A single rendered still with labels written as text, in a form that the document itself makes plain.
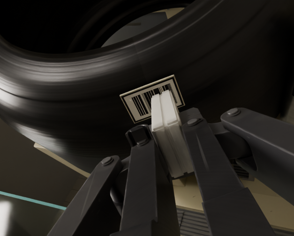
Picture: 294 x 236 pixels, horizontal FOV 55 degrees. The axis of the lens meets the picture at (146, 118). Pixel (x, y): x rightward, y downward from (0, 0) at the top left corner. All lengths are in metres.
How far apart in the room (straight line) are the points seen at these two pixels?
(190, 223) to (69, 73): 3.69
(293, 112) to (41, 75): 0.36
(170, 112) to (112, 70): 0.18
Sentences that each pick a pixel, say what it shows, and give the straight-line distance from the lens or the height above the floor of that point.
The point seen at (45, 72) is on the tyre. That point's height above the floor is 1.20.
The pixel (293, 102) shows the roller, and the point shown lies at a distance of 0.45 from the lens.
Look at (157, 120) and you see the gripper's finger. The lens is 0.15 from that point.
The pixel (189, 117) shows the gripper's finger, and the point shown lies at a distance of 0.16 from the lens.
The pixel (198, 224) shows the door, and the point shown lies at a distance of 3.94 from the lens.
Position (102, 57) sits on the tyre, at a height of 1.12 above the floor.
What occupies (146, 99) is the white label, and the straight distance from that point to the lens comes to 0.30.
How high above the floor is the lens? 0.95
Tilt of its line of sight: 22 degrees up
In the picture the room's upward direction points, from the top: 85 degrees counter-clockwise
